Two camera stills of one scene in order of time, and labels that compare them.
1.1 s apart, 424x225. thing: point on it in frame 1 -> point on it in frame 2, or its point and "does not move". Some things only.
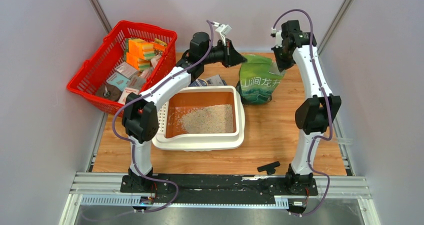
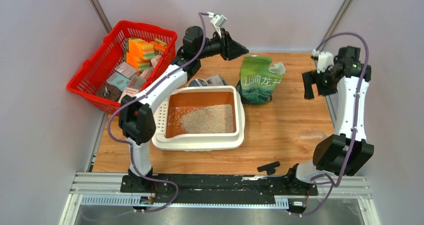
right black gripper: [282, 65] -> [312, 77]
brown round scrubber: [109, 91] does not move
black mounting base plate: [218, 189] does not move
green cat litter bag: [259, 77] does not move
